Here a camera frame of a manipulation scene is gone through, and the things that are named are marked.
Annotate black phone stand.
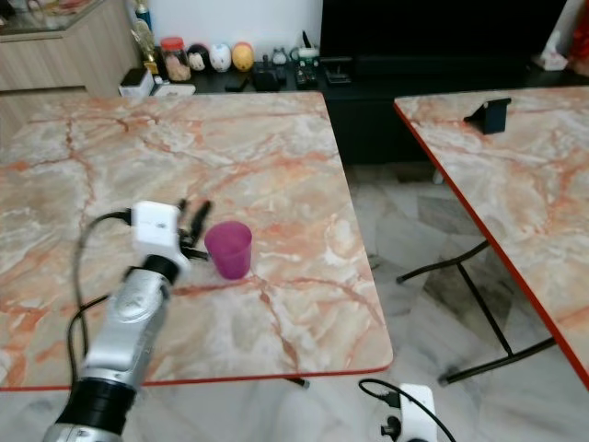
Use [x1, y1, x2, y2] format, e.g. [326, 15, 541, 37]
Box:
[465, 97, 513, 135]

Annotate purple plastic cup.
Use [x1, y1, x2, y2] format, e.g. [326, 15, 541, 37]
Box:
[204, 221, 253, 280]

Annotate white egg toy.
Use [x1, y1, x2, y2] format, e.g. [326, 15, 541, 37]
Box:
[208, 42, 232, 73]

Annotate marble folding table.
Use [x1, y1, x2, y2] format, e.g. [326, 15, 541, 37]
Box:
[0, 90, 395, 392]
[394, 87, 589, 390]

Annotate white box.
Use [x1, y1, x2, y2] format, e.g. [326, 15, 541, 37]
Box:
[118, 69, 154, 99]

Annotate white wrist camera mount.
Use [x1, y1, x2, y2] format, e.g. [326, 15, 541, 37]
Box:
[398, 384, 437, 442]
[131, 201, 183, 262]

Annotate gold trophy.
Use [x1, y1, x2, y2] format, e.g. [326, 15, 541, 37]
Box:
[132, 0, 163, 75]

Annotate black and white round toy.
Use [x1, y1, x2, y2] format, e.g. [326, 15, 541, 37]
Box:
[187, 43, 211, 74]

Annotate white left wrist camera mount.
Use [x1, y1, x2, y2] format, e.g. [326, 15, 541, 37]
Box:
[131, 201, 183, 262]

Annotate light wooden cabinet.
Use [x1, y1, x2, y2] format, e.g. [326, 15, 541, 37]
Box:
[0, 0, 148, 145]

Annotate red lidded snack jar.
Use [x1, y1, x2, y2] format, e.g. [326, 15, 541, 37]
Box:
[159, 37, 190, 84]

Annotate green and white mug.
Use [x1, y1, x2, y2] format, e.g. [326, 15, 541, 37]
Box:
[294, 32, 319, 66]

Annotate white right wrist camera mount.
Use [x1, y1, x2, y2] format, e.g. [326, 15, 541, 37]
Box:
[398, 384, 437, 442]

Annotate yellow egg toy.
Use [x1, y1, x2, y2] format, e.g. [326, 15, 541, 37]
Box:
[231, 41, 255, 73]

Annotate black television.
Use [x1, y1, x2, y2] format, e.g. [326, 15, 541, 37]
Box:
[320, 0, 568, 59]

